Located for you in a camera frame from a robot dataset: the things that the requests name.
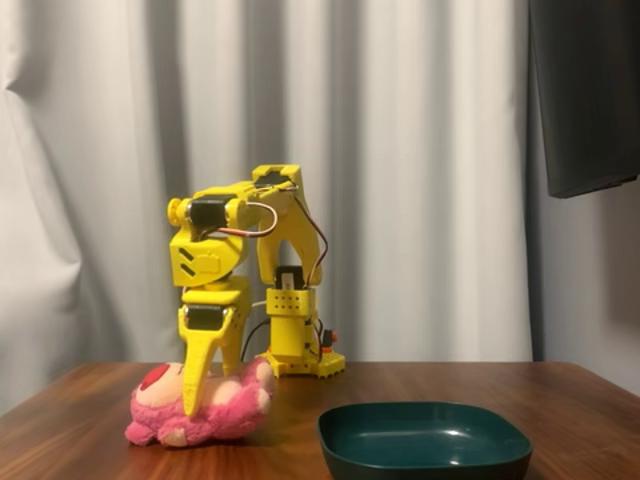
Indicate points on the yellow gripper, black servo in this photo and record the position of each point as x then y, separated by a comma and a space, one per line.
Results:
206, 318

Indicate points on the pink strawberry bear plush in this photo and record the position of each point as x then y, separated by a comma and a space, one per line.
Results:
235, 405

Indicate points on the yellow robot arm with base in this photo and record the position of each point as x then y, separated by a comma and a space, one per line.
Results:
300, 235

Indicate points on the dark green plastic bin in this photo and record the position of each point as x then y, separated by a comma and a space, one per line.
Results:
425, 440

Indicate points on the white pleated curtain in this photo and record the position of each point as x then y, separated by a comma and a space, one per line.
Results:
125, 150

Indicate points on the dark hanging monitor panel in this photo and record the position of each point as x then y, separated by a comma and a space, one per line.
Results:
585, 100

